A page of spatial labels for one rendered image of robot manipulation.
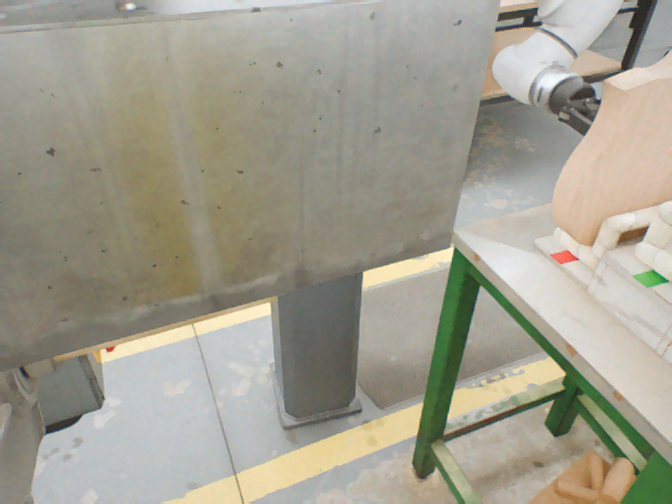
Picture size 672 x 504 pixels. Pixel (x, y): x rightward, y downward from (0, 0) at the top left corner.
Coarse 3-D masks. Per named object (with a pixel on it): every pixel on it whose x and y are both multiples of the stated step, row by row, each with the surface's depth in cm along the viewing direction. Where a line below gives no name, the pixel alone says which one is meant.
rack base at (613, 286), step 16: (608, 256) 89; (624, 256) 89; (608, 272) 90; (624, 272) 87; (640, 272) 86; (592, 288) 94; (608, 288) 91; (624, 288) 88; (640, 288) 85; (656, 288) 83; (608, 304) 92; (624, 304) 89; (640, 304) 86; (656, 304) 83; (624, 320) 89; (640, 320) 86; (656, 320) 84; (640, 336) 87; (656, 336) 84; (656, 352) 85
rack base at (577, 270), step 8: (536, 240) 106; (544, 240) 106; (552, 240) 106; (632, 240) 106; (640, 240) 106; (544, 248) 104; (552, 248) 104; (560, 248) 104; (560, 264) 100; (568, 264) 100; (576, 264) 100; (584, 264) 100; (568, 272) 99; (576, 272) 98; (584, 272) 98; (592, 272) 98; (576, 280) 98; (584, 280) 97; (584, 288) 96
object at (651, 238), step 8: (656, 216) 84; (664, 216) 82; (656, 224) 84; (664, 224) 83; (648, 232) 86; (656, 232) 84; (664, 232) 84; (648, 240) 86; (656, 240) 85; (664, 240) 85; (664, 248) 86
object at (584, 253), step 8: (560, 232) 103; (560, 240) 103; (568, 240) 101; (568, 248) 101; (576, 248) 99; (584, 248) 98; (576, 256) 100; (584, 256) 98; (592, 256) 97; (592, 264) 97
